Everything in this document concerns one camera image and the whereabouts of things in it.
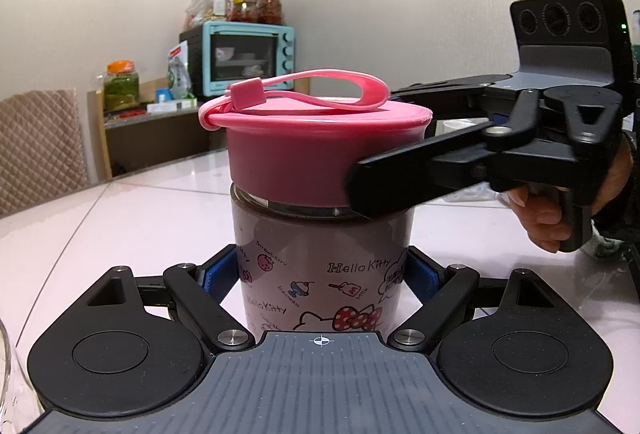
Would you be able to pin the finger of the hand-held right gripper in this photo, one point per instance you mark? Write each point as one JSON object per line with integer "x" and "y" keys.
{"x": 450, "y": 87}
{"x": 410, "y": 179}

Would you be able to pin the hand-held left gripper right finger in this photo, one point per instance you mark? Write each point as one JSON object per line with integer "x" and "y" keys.
{"x": 424, "y": 276}

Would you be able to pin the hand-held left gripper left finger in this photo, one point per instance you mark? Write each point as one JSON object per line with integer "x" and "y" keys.
{"x": 220, "y": 276}

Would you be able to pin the pink cartoon bottle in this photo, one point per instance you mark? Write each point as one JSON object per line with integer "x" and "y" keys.
{"x": 320, "y": 259}

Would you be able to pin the person's right hand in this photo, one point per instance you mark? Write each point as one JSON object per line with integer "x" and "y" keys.
{"x": 542, "y": 219}

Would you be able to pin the wooden shelf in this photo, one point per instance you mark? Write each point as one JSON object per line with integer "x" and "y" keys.
{"x": 150, "y": 134}

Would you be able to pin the flat white box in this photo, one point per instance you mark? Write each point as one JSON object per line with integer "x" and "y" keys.
{"x": 172, "y": 105}

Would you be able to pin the small blue box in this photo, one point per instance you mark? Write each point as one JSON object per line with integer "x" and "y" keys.
{"x": 162, "y": 95}

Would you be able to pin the large red filled jar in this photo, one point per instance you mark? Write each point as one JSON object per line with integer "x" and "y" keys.
{"x": 270, "y": 8}

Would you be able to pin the green snack packet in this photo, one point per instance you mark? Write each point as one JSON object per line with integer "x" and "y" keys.
{"x": 179, "y": 74}

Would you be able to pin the teal toaster oven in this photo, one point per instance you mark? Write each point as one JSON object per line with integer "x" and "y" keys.
{"x": 240, "y": 59}

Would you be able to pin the green jar with orange lid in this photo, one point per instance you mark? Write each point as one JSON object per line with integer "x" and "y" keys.
{"x": 121, "y": 87}

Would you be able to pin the small red filled jar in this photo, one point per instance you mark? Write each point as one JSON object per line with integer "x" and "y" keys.
{"x": 244, "y": 12}

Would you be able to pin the beige quilted chair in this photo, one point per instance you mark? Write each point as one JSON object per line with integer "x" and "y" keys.
{"x": 40, "y": 149}

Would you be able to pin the clear glass cup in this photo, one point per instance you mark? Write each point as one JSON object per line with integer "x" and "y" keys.
{"x": 4, "y": 374}

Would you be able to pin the pale filled glass jar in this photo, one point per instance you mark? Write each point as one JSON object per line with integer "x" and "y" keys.
{"x": 216, "y": 7}

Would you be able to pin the clear plastic bag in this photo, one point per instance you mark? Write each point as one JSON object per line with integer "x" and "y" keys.
{"x": 196, "y": 14}

